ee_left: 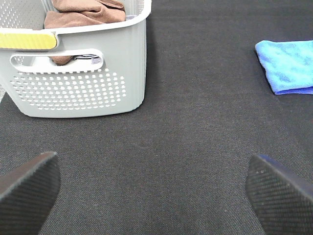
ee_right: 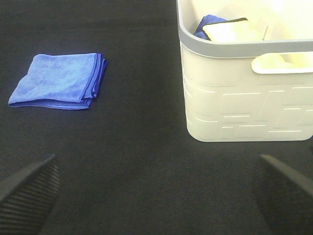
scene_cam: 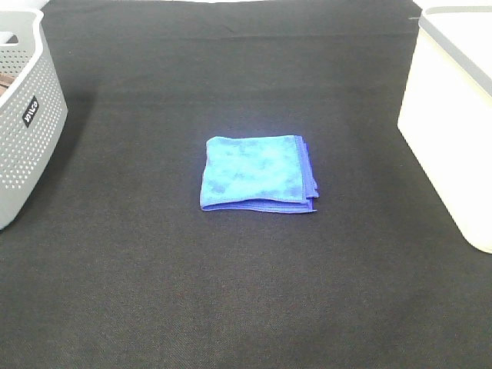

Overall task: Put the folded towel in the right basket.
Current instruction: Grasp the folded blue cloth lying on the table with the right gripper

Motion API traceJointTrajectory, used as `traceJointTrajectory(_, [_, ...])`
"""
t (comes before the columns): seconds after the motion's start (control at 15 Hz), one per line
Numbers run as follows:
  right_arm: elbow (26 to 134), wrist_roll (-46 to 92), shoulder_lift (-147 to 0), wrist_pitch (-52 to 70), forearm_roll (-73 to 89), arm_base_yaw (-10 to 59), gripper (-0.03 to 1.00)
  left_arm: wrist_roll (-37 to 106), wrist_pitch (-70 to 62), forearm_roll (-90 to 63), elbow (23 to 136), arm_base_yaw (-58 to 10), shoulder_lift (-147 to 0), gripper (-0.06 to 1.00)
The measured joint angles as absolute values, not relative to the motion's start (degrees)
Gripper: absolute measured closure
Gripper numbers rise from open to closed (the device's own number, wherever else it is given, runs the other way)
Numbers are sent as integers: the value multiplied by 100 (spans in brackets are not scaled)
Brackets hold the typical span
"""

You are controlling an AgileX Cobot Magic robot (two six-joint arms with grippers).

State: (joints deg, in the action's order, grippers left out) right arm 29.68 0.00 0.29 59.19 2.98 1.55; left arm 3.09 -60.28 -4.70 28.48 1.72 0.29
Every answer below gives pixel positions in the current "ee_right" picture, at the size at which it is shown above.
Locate yellow towel in basket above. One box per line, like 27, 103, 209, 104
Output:
203, 18, 263, 43

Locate black table cloth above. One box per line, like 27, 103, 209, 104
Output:
0, 0, 313, 235

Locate blue towel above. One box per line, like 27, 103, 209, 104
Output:
193, 15, 227, 40
8, 53, 108, 110

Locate blue towel in basket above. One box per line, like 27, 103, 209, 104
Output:
193, 15, 227, 40

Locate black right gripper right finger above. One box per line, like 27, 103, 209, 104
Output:
254, 154, 313, 235

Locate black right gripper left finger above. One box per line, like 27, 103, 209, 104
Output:
0, 154, 60, 235

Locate white plastic basket grey rim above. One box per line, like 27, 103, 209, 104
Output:
176, 0, 313, 142

